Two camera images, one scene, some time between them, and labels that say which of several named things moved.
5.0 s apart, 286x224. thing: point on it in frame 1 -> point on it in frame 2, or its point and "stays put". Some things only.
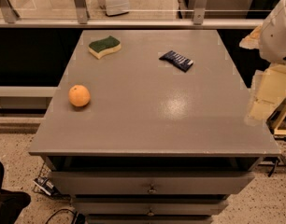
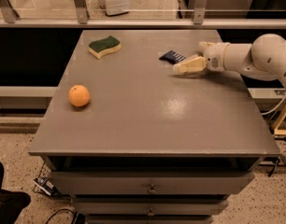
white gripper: (278, 36) -> (215, 58)
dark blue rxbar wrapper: (178, 60) stays put
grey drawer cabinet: (148, 127) stays put
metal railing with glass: (132, 7) stays put
